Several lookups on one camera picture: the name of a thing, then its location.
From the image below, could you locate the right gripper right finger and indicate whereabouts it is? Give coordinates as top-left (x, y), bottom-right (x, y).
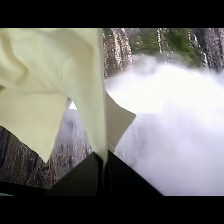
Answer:
top-left (105, 150), bottom-right (164, 197)

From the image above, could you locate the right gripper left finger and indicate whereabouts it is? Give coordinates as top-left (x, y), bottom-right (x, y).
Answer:
top-left (44, 151), bottom-right (105, 197)

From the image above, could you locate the pale yellow garment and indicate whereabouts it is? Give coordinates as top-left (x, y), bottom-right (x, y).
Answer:
top-left (0, 28), bottom-right (137, 165)

